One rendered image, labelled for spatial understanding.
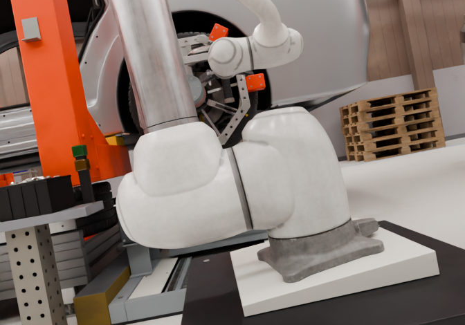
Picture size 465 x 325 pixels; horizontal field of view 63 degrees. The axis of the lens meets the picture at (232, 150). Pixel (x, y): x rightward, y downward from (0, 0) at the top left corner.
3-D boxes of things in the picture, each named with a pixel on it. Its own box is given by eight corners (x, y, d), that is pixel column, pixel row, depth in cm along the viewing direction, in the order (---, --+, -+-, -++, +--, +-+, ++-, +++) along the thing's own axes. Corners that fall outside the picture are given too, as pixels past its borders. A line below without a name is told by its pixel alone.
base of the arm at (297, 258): (409, 243, 64) (400, 210, 64) (288, 285, 59) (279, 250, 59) (352, 226, 81) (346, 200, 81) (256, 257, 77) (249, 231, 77)
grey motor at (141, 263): (181, 247, 203) (169, 183, 203) (168, 273, 161) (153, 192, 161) (148, 254, 203) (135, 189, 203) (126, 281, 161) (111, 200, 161)
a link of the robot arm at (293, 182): (367, 221, 62) (334, 90, 62) (259, 249, 61) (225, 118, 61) (336, 206, 78) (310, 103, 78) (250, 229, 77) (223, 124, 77)
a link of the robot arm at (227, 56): (212, 81, 124) (252, 74, 124) (210, 72, 109) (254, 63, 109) (206, 49, 124) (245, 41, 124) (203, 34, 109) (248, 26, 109)
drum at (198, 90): (209, 106, 189) (203, 79, 189) (206, 101, 168) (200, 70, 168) (180, 111, 189) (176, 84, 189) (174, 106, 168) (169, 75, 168)
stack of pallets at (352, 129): (416, 147, 663) (407, 95, 663) (449, 146, 574) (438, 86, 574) (345, 161, 655) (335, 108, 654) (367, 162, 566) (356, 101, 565)
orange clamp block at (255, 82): (246, 93, 190) (264, 89, 190) (247, 90, 183) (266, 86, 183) (244, 79, 190) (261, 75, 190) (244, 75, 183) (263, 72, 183)
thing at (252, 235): (264, 225, 221) (261, 208, 221) (271, 239, 185) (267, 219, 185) (180, 240, 221) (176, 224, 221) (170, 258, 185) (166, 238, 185)
